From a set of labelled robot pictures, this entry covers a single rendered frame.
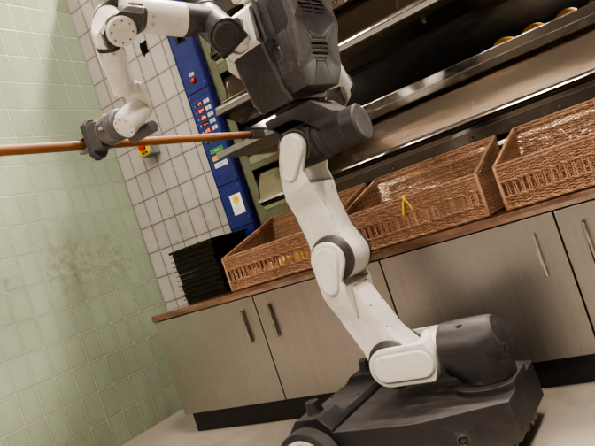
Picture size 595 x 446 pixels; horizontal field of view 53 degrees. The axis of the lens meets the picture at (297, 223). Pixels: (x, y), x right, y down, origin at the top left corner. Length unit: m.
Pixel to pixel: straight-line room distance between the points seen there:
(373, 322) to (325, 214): 0.35
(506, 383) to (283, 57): 1.07
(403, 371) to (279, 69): 0.92
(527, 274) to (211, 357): 1.40
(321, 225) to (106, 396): 1.84
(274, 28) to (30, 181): 1.88
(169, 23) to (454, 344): 1.14
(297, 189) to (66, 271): 1.76
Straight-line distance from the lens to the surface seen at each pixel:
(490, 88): 2.54
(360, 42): 2.58
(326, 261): 1.73
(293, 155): 1.76
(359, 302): 1.77
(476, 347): 1.66
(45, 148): 1.84
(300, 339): 2.40
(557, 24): 2.50
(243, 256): 2.52
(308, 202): 1.78
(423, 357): 1.69
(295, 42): 1.73
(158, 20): 1.66
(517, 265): 2.00
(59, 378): 3.15
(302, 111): 1.77
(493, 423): 1.63
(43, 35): 3.78
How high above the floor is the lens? 0.71
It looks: 1 degrees up
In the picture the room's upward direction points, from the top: 18 degrees counter-clockwise
